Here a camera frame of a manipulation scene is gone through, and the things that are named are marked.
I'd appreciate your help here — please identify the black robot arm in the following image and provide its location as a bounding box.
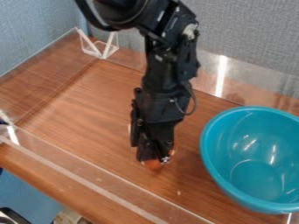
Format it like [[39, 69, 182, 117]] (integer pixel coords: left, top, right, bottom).
[[74, 0, 201, 164]]

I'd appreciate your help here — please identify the blue plastic bowl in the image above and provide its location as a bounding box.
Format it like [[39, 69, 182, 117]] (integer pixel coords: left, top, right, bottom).
[[200, 106, 299, 214]]

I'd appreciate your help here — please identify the brown toy mushroom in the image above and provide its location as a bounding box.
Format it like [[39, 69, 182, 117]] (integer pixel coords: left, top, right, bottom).
[[126, 123, 176, 172]]

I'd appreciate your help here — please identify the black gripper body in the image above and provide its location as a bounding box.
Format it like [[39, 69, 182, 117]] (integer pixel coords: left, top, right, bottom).
[[130, 55, 198, 147]]

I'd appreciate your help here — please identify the clear acrylic corner bracket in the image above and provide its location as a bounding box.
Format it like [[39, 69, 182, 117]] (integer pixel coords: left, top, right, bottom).
[[75, 28, 118, 60]]

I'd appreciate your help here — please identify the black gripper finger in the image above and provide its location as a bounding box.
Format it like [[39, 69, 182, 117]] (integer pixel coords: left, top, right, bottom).
[[134, 118, 177, 163]]

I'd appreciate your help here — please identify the clear acrylic barrier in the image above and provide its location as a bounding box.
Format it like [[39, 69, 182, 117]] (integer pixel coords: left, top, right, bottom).
[[94, 31, 299, 116], [0, 27, 98, 123], [0, 110, 213, 224]]

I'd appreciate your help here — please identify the clear acrylic front barrier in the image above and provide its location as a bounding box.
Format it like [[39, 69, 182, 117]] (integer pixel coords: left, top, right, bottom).
[[0, 110, 213, 224]]

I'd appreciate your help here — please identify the clear acrylic back barrier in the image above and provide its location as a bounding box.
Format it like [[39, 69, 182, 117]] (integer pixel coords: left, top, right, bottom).
[[94, 31, 299, 116]]

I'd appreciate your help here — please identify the clear acrylic left barrier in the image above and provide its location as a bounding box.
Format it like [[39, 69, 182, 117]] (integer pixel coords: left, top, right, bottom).
[[0, 27, 98, 123]]

